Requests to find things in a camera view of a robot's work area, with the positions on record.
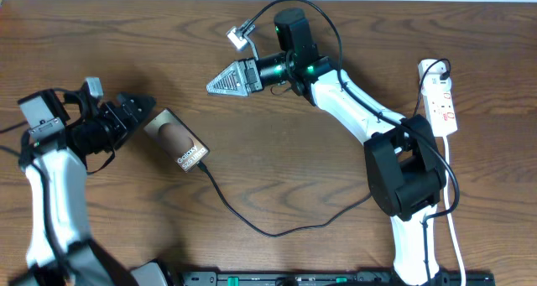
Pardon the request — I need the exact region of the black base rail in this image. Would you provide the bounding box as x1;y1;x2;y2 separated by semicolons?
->
180;269;496;286

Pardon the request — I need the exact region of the white charger plug adapter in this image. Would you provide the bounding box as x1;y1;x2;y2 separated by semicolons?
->
424;70;452;91

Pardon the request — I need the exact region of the white power strip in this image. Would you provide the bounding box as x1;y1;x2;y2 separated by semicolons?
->
418;59;458;138

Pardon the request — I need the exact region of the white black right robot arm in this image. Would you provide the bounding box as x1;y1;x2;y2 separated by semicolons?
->
206;8;446;285

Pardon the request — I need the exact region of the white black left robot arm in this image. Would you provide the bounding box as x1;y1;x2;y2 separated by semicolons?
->
10;89;172;285

